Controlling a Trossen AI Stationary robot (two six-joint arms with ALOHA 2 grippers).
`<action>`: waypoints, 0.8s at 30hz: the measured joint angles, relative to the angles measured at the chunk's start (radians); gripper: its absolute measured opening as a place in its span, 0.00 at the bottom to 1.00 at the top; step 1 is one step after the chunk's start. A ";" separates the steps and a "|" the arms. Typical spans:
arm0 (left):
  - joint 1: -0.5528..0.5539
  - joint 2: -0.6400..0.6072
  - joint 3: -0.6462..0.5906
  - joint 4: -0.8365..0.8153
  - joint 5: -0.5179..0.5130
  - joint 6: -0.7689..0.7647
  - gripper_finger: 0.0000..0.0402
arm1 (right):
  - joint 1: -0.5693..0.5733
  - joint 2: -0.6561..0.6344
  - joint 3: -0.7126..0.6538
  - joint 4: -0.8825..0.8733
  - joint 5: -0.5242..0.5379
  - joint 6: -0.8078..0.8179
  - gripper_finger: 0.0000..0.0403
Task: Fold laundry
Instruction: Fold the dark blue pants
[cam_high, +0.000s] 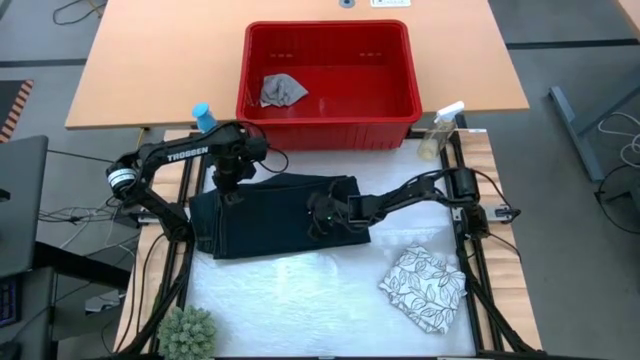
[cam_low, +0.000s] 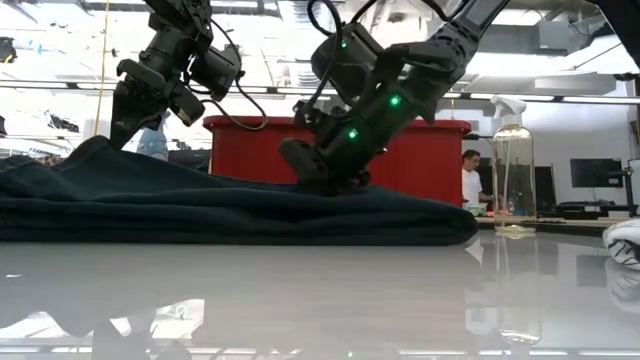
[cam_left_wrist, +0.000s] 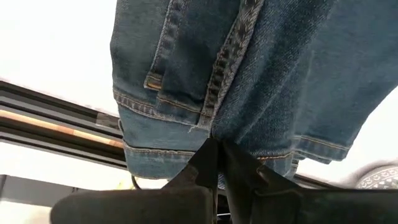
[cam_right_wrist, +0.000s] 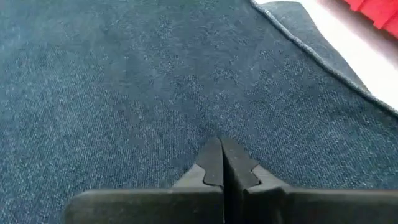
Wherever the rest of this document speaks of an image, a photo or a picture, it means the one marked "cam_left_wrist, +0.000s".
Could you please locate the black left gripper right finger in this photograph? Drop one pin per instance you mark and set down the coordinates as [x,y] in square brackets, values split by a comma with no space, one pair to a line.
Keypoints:
[295,207]

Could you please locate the grey patterned object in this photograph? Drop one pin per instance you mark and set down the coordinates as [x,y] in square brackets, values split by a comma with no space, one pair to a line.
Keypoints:
[377,179]

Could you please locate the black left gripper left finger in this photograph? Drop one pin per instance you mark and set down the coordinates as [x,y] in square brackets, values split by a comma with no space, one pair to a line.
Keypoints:
[140,207]

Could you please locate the dark blue jeans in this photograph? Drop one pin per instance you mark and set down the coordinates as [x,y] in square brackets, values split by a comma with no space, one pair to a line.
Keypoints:
[264,77]

